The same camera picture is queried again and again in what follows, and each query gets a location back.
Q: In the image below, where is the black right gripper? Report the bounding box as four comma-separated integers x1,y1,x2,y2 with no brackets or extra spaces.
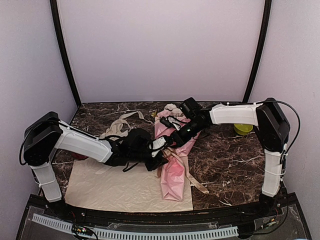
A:
168,119,206,148

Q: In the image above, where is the tan satin ribbon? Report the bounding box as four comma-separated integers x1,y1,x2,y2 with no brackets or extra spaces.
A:
156,147,210,195

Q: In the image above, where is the pink wrapping paper sheet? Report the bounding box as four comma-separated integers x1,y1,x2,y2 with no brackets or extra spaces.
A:
153,114,202,201

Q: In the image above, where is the cream printed ribbon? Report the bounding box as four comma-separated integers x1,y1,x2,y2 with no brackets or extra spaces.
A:
96,111,145,176

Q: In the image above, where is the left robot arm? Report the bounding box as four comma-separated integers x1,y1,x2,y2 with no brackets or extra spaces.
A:
19,111,168,218

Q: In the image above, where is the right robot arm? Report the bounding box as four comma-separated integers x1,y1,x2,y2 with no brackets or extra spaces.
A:
169,97,296,217

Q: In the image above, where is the yellow-green plastic bowl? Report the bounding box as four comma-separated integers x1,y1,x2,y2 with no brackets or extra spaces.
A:
233,124,253,136

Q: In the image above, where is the cream wrapping paper sheet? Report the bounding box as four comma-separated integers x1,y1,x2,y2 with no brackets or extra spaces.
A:
64,158,193,213

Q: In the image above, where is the red floral bowl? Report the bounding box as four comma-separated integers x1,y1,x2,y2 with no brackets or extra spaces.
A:
71,152,88,160

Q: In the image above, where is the small circuit board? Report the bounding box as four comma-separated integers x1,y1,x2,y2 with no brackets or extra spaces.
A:
71,224,93,236

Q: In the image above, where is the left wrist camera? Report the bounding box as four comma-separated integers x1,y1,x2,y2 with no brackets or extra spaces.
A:
148,135,173,158

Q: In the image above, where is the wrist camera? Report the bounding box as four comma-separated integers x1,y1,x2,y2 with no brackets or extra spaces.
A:
148,135,173,158
159,115,182,131

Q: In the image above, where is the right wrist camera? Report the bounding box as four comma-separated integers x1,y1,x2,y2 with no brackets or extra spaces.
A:
159,115,182,131

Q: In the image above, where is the grey slotted cable duct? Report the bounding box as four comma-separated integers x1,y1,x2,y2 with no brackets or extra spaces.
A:
31,213,239,240

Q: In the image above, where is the right black frame post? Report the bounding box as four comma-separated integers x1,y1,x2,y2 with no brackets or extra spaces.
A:
242,0,272,103

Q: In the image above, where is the black frame post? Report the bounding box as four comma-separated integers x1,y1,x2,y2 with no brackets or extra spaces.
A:
242,0,272,103
49,0,82,108

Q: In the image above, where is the left black frame post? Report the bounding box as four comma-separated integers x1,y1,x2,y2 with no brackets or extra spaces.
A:
49,0,82,108

